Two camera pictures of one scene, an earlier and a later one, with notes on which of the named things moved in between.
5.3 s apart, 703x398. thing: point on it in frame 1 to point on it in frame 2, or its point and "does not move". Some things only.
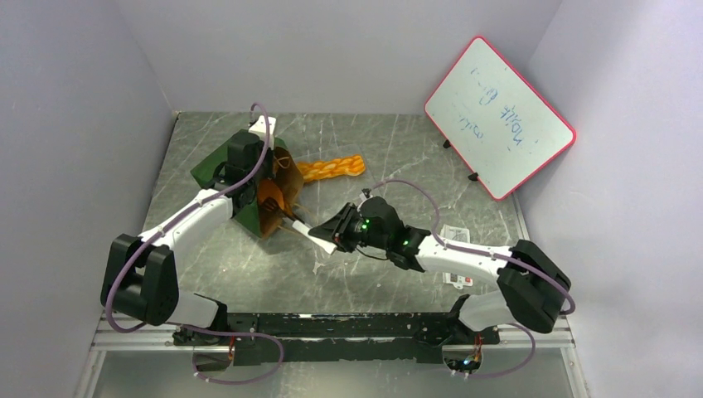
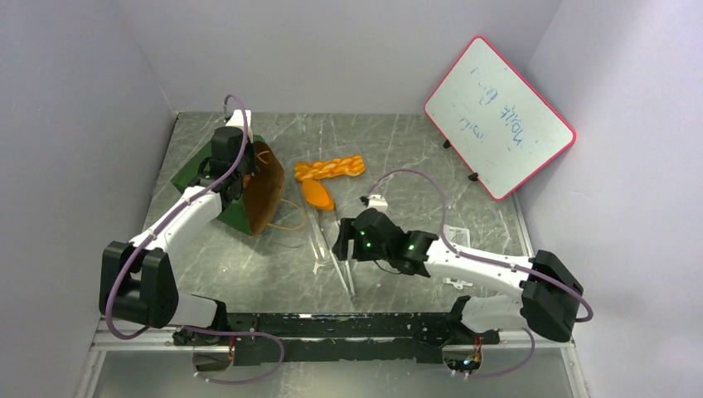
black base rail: x=265 y=339 does not move
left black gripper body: x=265 y=170 to x=247 y=165
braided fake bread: x=352 y=165 does not move
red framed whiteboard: x=502 y=131 does not move
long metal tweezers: x=303 y=230 to x=342 y=279
